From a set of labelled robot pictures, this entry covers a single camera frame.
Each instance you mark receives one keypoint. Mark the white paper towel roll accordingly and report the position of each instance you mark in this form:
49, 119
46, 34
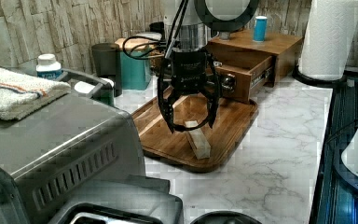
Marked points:
329, 34

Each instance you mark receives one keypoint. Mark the silver toaster oven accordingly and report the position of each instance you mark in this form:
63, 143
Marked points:
53, 151

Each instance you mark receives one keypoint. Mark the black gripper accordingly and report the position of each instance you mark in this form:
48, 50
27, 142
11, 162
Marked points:
192, 73

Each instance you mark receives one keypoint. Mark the blue cylindrical can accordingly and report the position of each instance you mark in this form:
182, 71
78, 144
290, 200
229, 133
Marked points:
260, 28

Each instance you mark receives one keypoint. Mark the pale butter stick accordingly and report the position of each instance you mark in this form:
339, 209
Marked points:
197, 140

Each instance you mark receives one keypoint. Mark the wooden drawer cabinet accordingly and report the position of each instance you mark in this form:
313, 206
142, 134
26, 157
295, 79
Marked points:
284, 48

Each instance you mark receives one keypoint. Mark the black paper towel base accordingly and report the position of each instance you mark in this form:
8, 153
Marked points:
315, 82

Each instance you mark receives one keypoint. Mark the open wooden drawer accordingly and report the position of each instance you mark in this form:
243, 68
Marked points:
251, 67

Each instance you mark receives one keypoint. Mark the teal green container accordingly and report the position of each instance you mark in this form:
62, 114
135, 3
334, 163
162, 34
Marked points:
135, 74

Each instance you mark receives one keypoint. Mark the folded striped towel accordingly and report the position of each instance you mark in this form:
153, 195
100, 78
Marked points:
21, 94

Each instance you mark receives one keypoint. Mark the green mug white lid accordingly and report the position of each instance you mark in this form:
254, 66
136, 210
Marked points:
103, 93

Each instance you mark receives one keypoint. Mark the black ring light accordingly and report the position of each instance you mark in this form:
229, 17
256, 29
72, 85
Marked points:
225, 15

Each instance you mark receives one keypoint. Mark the wooden cutting board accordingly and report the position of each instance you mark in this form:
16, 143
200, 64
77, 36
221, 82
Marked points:
233, 120

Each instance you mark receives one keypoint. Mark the white lidded bottle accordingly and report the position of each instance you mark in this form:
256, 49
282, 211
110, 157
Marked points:
48, 67

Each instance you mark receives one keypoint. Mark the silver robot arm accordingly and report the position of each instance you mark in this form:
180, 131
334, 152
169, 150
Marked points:
187, 33

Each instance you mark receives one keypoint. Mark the dark grey cup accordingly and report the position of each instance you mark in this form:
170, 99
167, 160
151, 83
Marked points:
106, 57

